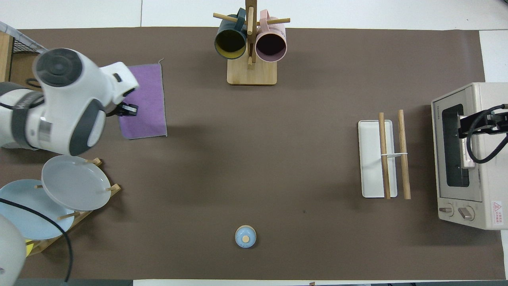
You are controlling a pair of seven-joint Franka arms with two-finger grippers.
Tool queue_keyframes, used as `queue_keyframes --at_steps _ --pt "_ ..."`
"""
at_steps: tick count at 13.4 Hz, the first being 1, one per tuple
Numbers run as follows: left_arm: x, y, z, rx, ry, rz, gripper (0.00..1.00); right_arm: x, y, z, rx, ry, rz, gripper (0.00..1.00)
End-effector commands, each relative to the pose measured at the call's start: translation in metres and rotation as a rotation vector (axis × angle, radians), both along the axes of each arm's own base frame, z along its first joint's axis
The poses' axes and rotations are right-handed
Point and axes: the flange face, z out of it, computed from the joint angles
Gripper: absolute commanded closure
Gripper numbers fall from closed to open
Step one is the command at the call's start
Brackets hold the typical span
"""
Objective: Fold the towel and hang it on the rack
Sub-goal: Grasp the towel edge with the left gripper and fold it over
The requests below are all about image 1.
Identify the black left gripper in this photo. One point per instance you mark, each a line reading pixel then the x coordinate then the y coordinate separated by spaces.
pixel 116 110

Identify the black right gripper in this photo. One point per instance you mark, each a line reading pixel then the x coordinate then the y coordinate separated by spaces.
pixel 498 121

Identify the purple and grey towel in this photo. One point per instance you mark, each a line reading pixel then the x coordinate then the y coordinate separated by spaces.
pixel 149 99

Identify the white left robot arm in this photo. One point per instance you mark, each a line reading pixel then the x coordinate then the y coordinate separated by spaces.
pixel 67 103

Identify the white towel rack wooden rods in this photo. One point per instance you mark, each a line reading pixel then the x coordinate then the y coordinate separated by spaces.
pixel 373 159

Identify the wooden plate rack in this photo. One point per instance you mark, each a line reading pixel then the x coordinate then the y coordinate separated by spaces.
pixel 79 216

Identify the beige toaster oven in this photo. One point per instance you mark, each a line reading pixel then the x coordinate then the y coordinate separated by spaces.
pixel 488 190

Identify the grey plate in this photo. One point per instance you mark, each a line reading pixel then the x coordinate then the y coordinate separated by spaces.
pixel 75 182

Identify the dark teal mug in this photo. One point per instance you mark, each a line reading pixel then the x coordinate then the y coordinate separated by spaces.
pixel 230 41

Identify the wooden mug tree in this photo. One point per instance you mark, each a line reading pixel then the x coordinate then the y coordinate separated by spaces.
pixel 252 73

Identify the brown table mat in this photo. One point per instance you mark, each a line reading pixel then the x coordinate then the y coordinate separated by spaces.
pixel 254 159

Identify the marble pattern sheet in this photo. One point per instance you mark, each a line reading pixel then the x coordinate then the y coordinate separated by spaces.
pixel 20 35

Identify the wooden shelf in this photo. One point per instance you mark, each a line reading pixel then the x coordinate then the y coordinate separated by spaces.
pixel 4 51

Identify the light blue plate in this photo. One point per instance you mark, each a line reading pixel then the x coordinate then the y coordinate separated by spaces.
pixel 27 210

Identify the pink mug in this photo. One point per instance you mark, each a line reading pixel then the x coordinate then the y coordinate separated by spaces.
pixel 272 43

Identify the yellow plate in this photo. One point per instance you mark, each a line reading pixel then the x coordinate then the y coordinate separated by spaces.
pixel 29 248

